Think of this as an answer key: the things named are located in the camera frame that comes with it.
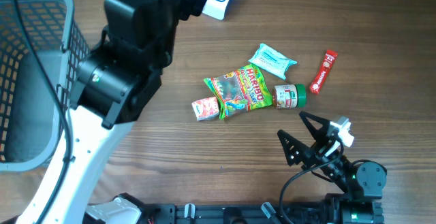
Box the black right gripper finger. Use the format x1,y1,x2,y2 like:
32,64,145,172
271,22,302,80
299,111,330,142
277,129,312,167

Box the Haribo gummy candy bag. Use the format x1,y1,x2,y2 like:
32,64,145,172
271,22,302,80
204,64,273,119

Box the teal tissue pack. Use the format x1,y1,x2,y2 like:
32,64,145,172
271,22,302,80
249,44,297,80

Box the small red white box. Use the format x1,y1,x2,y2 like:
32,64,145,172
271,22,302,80
191,97,220,121

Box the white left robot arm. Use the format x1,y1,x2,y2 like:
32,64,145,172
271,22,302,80
15,0,207,223

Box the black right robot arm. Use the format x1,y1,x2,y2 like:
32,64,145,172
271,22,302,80
277,112,388,223

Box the green lid spice jar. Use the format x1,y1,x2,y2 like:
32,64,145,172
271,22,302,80
272,84,307,109

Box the grey plastic mesh basket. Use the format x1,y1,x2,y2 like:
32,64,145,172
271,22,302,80
1,0,89,172

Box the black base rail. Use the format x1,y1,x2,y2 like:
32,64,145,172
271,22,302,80
84,193,385,224

